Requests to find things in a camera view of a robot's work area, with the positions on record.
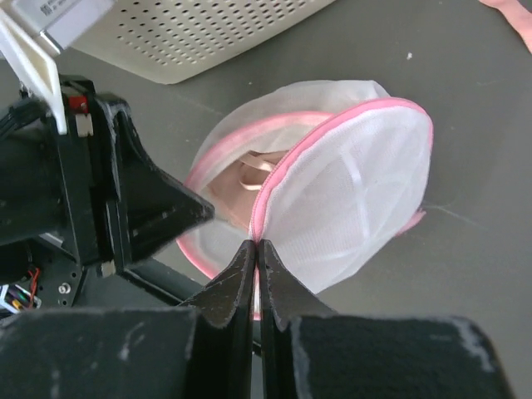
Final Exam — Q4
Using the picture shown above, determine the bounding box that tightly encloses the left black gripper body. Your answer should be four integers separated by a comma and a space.
1, 76, 125, 317

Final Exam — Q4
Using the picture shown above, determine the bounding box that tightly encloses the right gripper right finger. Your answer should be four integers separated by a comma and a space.
258, 240, 514, 398

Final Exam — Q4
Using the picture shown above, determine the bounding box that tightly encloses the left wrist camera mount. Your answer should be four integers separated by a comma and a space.
1, 0, 115, 135

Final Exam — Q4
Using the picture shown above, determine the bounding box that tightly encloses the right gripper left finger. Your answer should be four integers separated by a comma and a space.
1, 240, 255, 398

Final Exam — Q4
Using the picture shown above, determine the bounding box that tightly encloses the pink bra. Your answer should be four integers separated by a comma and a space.
206, 151, 287, 231

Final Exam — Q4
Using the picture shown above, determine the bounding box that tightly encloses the white pink-trimmed mesh laundry bag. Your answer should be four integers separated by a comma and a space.
177, 80, 433, 293

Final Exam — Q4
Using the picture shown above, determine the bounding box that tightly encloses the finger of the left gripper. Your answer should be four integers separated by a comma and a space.
91, 99, 214, 274

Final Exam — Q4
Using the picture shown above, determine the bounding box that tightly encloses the patterned flat laundry bag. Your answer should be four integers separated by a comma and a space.
480, 0, 532, 52

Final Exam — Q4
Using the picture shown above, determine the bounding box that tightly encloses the cream plastic laundry basket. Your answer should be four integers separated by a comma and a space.
74, 0, 330, 85

